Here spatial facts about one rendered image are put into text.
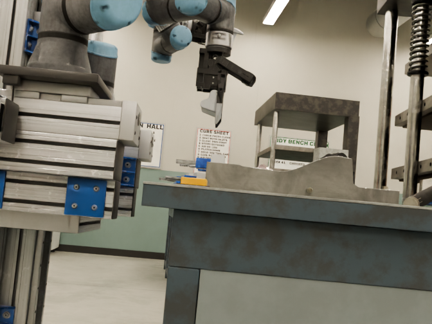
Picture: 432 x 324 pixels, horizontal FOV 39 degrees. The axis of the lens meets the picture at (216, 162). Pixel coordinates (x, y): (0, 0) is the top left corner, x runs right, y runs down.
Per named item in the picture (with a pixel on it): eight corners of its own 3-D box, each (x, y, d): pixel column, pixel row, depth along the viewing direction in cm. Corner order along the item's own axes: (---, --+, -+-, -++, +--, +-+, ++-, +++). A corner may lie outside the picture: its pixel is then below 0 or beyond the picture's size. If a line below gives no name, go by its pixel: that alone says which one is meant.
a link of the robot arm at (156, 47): (158, 56, 209) (161, 25, 210) (146, 62, 219) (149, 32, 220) (179, 60, 213) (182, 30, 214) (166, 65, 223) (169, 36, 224)
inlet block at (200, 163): (174, 170, 162) (176, 150, 162) (175, 171, 167) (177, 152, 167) (222, 175, 162) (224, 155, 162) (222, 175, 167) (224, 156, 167)
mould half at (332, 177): (203, 196, 156) (208, 144, 157) (207, 198, 182) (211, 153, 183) (398, 214, 154) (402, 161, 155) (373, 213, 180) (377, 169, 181)
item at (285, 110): (260, 295, 586) (278, 87, 603) (238, 276, 739) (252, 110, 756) (353, 302, 595) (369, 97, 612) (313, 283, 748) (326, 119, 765)
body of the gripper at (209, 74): (196, 94, 170) (200, 52, 171) (227, 96, 170) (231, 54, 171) (195, 88, 162) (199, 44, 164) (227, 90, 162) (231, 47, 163)
